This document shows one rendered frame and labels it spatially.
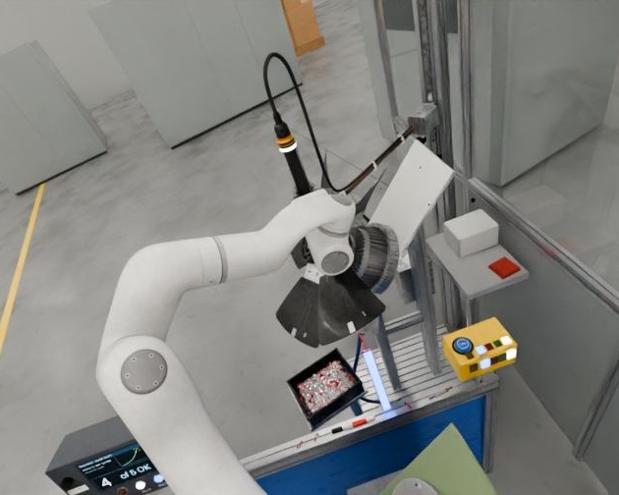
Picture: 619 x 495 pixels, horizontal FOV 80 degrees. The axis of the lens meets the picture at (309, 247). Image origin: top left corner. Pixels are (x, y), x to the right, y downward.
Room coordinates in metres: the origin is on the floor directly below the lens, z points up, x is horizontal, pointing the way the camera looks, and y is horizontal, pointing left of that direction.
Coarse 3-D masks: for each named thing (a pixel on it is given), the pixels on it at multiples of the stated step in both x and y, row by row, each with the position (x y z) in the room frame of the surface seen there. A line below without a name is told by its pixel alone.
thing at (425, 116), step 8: (424, 104) 1.26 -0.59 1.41; (432, 104) 1.24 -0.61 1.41; (416, 112) 1.23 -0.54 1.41; (424, 112) 1.21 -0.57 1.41; (432, 112) 1.20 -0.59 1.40; (408, 120) 1.23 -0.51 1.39; (416, 120) 1.20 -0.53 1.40; (424, 120) 1.17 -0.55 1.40; (432, 120) 1.20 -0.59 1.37; (424, 128) 1.17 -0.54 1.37; (432, 128) 1.20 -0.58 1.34
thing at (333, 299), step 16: (352, 272) 0.82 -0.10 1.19; (320, 288) 0.82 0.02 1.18; (336, 288) 0.79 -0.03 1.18; (352, 288) 0.76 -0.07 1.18; (320, 304) 0.76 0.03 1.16; (336, 304) 0.73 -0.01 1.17; (352, 304) 0.71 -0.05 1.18; (368, 304) 0.68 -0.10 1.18; (384, 304) 0.65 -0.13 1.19; (320, 320) 0.72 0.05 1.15; (336, 320) 0.69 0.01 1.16; (352, 320) 0.66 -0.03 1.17; (368, 320) 0.63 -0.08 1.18; (320, 336) 0.68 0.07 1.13; (336, 336) 0.65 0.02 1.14
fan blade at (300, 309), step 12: (300, 288) 0.95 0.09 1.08; (312, 288) 0.93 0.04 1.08; (288, 300) 0.97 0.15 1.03; (300, 300) 0.93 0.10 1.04; (312, 300) 0.91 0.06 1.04; (276, 312) 0.99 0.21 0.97; (288, 312) 0.94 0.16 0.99; (300, 312) 0.91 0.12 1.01; (312, 312) 0.88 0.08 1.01; (288, 324) 0.92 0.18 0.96; (300, 324) 0.88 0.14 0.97; (312, 324) 0.86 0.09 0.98; (300, 336) 0.86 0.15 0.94; (312, 336) 0.83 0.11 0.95
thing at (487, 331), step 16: (496, 320) 0.55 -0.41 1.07; (448, 336) 0.56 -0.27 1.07; (464, 336) 0.54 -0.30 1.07; (480, 336) 0.52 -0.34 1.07; (496, 336) 0.51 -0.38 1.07; (448, 352) 0.53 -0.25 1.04; (496, 352) 0.47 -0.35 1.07; (464, 368) 0.47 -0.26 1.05; (480, 368) 0.47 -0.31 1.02; (496, 368) 0.47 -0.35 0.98
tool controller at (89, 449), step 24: (72, 432) 0.62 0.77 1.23; (96, 432) 0.58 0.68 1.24; (120, 432) 0.55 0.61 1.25; (72, 456) 0.53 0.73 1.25; (96, 456) 0.51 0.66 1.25; (120, 456) 0.50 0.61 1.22; (144, 456) 0.49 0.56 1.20; (72, 480) 0.50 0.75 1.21; (120, 480) 0.48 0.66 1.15; (144, 480) 0.47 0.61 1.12
